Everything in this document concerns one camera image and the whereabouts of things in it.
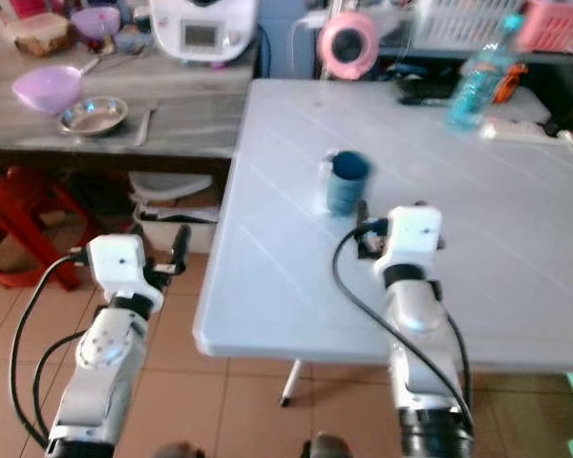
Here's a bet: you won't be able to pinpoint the blue mug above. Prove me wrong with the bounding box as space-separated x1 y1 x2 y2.
319 149 374 218

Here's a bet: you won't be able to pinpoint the white stacked storage bins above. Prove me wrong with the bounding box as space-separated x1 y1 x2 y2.
128 170 219 255

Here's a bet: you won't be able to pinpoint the metal spoon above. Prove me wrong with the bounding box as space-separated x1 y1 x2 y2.
133 102 159 148

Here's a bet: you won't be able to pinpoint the grey wooden counter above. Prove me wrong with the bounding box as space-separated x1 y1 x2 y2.
0 46 259 175

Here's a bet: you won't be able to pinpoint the red plastic stool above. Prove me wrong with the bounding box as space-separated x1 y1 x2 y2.
0 166 89 290

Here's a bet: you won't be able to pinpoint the steel dish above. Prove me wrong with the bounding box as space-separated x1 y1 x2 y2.
58 96 131 138

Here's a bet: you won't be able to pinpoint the black device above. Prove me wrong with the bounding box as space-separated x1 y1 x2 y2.
394 67 461 105

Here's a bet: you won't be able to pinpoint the white table leg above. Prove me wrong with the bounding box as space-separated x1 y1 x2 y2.
279 358 307 409

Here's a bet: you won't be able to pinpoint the large purple plastic bowl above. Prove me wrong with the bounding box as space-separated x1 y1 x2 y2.
11 64 86 116

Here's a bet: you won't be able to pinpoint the pink round appliance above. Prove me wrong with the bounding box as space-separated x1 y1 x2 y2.
317 10 382 82

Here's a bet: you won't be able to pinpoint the clear blue water bottle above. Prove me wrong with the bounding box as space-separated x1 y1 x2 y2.
443 12 527 134

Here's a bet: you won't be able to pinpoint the white power strip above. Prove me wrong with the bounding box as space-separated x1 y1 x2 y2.
480 115 573 145

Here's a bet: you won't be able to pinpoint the orange object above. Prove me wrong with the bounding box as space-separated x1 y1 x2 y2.
494 61 529 105

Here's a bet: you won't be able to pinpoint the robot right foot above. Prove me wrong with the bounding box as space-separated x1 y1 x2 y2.
300 433 366 458

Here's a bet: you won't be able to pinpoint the white kitchen appliance with display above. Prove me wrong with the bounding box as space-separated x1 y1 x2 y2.
149 0 262 65

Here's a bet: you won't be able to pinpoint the small purple bowl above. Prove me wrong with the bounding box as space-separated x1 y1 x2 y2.
71 7 123 40

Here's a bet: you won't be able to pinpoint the white plastic basket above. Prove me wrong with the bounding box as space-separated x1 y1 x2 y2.
410 0 521 51

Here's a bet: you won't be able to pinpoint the clear food container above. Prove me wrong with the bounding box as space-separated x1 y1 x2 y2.
11 11 74 56

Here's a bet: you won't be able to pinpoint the red plastic basket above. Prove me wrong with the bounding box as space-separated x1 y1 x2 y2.
515 0 573 55

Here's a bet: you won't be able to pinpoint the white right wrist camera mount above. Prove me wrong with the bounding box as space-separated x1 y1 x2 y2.
372 205 443 278

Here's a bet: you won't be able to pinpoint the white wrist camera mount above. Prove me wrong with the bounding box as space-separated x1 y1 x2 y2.
86 234 165 314
372 205 443 278

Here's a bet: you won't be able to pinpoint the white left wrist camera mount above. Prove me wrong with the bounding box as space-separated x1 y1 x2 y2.
86 234 165 314

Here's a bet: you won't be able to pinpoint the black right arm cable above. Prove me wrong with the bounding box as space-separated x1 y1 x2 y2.
329 219 475 430

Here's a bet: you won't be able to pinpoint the short black left arm cable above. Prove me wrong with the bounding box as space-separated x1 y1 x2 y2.
31 330 87 440

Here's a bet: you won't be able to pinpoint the long black left arm cable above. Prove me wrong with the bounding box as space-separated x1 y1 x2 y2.
9 247 91 451

